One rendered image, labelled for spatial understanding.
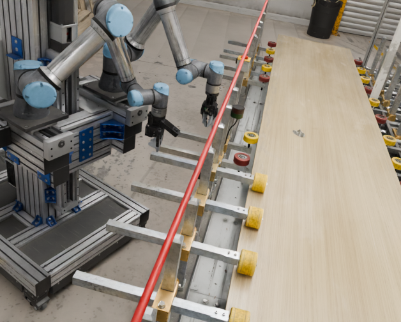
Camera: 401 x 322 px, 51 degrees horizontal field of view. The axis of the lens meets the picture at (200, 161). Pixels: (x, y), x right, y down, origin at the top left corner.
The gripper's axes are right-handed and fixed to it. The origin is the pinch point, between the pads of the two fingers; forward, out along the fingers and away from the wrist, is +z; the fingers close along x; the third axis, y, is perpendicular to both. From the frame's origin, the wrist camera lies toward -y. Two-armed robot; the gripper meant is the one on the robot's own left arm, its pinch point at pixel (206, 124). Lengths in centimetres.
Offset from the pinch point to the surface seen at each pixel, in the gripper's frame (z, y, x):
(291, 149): 2.1, 1.5, 46.9
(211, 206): -3, 74, 16
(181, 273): 14, 95, 11
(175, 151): 7.0, 23.7, -10.3
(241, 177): -3, 49, 24
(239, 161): 2.8, 26.1, 21.7
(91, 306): 92, 60, -37
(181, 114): 92, -194, -50
